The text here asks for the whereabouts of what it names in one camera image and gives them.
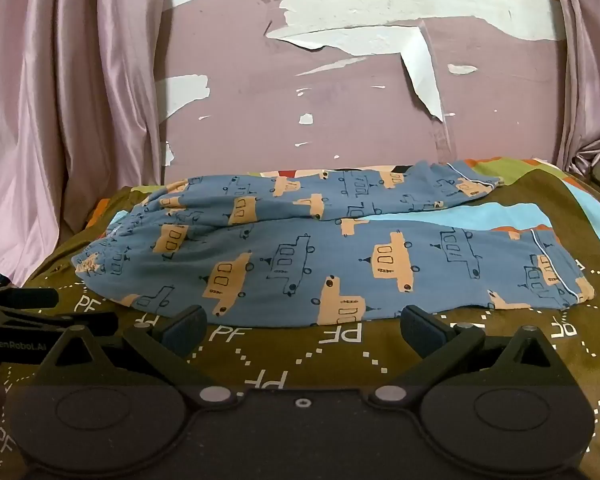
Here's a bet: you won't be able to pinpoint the blue car-print pants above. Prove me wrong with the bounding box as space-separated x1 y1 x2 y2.
71 159 596 328

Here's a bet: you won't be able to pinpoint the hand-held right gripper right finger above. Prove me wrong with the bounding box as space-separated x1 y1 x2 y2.
369 305 579 407

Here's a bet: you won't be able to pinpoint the pink satin curtain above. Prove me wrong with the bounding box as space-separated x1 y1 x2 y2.
550 0 600 177
0 0 170 286

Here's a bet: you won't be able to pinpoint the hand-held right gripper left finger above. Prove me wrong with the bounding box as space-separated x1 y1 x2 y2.
39 304 237 409

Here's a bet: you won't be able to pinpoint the olive patchwork printed blanket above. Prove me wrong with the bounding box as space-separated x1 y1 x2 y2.
0 157 600 480

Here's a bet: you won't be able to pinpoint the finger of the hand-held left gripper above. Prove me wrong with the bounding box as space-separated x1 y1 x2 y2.
0 308 120 336
0 287 60 312

